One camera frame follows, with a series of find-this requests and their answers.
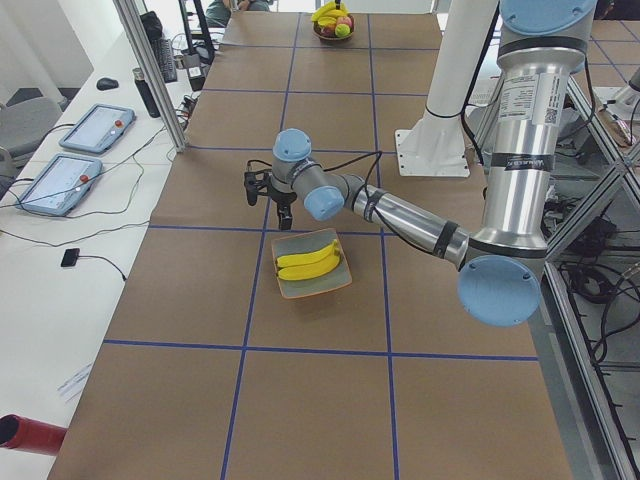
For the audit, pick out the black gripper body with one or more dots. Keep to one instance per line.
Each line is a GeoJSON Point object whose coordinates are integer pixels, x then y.
{"type": "Point", "coordinates": [282, 198]}

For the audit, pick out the small black square device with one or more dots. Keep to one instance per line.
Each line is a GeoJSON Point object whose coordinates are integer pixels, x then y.
{"type": "Point", "coordinates": [70, 257]}

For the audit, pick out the lower teach pendant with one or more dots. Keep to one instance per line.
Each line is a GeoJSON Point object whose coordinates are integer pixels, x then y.
{"type": "Point", "coordinates": [61, 185]}

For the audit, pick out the yellow banana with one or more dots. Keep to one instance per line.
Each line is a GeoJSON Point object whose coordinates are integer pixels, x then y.
{"type": "Point", "coordinates": [324, 9]}
{"type": "Point", "coordinates": [300, 259]}
{"type": "Point", "coordinates": [309, 271]}
{"type": "Point", "coordinates": [326, 21]}

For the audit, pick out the teach pendant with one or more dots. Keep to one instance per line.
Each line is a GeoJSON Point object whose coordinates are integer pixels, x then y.
{"type": "Point", "coordinates": [98, 129]}
{"type": "Point", "coordinates": [61, 185]}

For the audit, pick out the brown wicker basket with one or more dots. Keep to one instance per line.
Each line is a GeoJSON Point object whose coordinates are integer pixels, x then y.
{"type": "Point", "coordinates": [316, 29]}

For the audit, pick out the black cylindrical bottle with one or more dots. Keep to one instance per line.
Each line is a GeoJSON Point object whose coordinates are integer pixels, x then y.
{"type": "Point", "coordinates": [145, 93]}

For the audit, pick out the green apple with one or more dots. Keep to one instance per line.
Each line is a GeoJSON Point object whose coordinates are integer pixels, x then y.
{"type": "Point", "coordinates": [342, 31]}

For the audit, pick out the upper teach pendant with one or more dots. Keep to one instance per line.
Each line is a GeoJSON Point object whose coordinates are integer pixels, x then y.
{"type": "Point", "coordinates": [98, 129]}

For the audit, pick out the black keyboard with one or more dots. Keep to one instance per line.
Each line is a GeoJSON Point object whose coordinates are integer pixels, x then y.
{"type": "Point", "coordinates": [163, 53]}

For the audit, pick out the grey square plate orange rim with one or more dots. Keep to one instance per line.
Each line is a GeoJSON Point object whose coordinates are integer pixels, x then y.
{"type": "Point", "coordinates": [307, 242]}

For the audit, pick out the pink apple near end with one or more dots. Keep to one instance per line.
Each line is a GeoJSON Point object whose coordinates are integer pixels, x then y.
{"type": "Point", "coordinates": [344, 20]}

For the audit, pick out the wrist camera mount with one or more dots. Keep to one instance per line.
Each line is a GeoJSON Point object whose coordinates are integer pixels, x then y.
{"type": "Point", "coordinates": [256, 184]}

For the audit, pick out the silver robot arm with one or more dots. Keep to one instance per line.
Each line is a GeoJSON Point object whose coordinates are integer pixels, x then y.
{"type": "Point", "coordinates": [542, 43]}

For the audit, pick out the black computer mouse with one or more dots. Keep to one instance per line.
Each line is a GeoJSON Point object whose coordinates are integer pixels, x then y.
{"type": "Point", "coordinates": [106, 83]}

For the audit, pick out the white pedestal column base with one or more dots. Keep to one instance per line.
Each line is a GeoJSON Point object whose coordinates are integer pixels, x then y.
{"type": "Point", "coordinates": [435, 146]}

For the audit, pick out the aluminium frame post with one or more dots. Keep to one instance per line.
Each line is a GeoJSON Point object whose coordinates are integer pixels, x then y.
{"type": "Point", "coordinates": [133, 27]}

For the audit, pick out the red cylinder tube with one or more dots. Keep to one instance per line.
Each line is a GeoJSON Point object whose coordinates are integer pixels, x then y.
{"type": "Point", "coordinates": [32, 436]}

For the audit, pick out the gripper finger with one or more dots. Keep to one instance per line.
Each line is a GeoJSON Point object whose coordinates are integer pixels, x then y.
{"type": "Point", "coordinates": [284, 216]}

